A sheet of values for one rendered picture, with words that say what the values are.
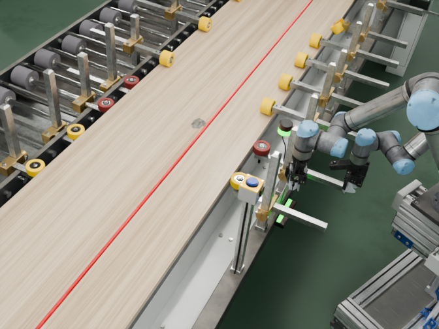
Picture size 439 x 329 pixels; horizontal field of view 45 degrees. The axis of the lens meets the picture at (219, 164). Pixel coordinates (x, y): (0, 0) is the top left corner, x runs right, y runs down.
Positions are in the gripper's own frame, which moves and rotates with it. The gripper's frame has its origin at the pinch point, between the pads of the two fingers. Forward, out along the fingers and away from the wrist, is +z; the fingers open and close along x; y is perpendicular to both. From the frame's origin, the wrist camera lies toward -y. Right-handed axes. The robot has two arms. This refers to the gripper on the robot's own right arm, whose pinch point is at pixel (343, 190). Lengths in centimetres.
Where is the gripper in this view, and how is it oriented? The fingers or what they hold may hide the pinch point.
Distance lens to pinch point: 251.1
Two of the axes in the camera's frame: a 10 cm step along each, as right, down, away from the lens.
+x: 4.4, -6.0, 6.7
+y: 9.0, 3.4, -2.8
